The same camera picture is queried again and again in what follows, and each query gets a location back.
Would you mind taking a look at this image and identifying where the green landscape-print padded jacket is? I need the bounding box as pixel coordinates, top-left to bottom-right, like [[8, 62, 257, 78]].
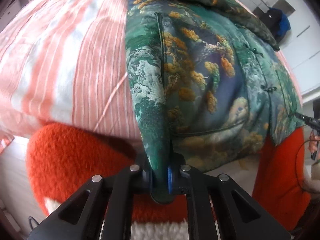
[[122, 0, 304, 204]]

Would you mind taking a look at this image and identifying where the orange fluffy sweater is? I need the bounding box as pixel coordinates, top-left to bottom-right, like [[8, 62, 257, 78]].
[[26, 123, 311, 231]]

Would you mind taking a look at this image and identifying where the black and blue bag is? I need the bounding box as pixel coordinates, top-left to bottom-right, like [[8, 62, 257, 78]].
[[259, 8, 291, 43]]

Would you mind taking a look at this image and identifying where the pink white striped bed sheet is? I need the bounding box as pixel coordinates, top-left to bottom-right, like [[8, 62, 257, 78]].
[[0, 0, 304, 156]]

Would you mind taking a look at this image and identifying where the thin black cable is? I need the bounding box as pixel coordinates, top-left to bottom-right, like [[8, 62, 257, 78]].
[[294, 138, 316, 193]]

